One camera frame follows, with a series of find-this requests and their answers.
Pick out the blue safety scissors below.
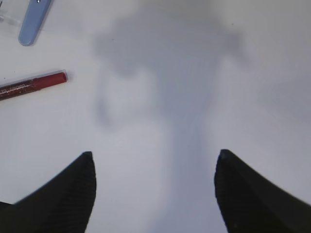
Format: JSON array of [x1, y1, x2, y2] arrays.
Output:
[[18, 0, 53, 46]]

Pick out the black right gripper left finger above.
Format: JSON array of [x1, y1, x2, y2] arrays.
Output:
[[0, 151, 97, 233]]

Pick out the red glitter pen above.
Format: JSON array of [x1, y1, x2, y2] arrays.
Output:
[[0, 72, 68, 100]]

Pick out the clear plastic ruler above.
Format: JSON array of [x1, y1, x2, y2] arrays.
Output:
[[0, 0, 19, 25]]

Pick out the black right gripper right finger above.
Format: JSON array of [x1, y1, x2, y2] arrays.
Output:
[[214, 149, 311, 233]]

